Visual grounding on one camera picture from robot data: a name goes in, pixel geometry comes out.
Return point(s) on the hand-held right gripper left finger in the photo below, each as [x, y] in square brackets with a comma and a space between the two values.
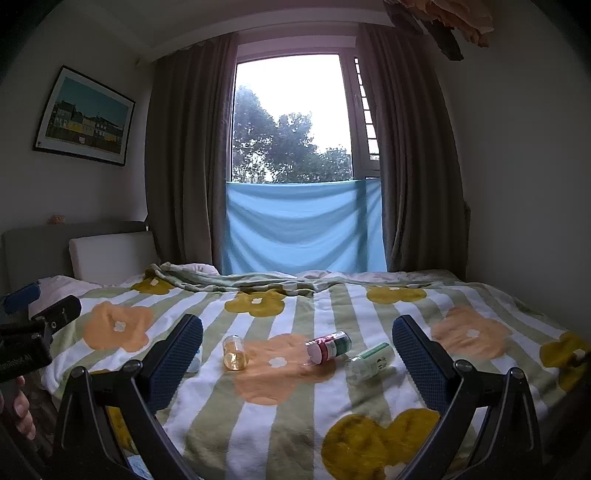
[178, 357]

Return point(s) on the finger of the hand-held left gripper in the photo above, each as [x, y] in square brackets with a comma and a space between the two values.
[21, 297]
[60, 311]

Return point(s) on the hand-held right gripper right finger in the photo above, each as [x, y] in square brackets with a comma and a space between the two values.
[420, 364]

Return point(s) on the person's left hand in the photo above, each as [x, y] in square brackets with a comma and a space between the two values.
[22, 408]

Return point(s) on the small white bottle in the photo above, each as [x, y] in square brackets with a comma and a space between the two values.
[194, 364]

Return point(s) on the grey bed headboard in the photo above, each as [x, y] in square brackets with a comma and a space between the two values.
[32, 249]

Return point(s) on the white green-label bottle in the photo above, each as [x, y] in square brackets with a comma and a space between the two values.
[369, 363]

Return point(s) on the clear amber bottle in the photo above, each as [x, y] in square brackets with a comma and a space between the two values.
[235, 354]

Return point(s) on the white pillow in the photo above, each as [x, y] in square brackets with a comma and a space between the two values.
[113, 256]

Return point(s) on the small orange toy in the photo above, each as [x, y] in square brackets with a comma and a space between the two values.
[56, 218]

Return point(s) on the white bedsheet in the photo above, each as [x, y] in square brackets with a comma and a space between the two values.
[397, 276]

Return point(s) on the pink and green bottle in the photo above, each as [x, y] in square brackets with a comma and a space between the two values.
[328, 347]

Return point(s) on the floral striped blanket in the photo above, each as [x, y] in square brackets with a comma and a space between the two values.
[300, 415]

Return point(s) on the blue cloth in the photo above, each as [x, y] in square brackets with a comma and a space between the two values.
[300, 226]

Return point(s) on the framed town picture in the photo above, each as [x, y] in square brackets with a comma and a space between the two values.
[85, 115]

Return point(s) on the brown curtain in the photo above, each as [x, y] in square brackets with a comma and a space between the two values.
[189, 152]
[411, 147]

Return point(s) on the hanging dried flowers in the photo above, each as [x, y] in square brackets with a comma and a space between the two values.
[438, 21]

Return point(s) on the white frame window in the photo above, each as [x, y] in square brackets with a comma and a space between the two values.
[295, 115]

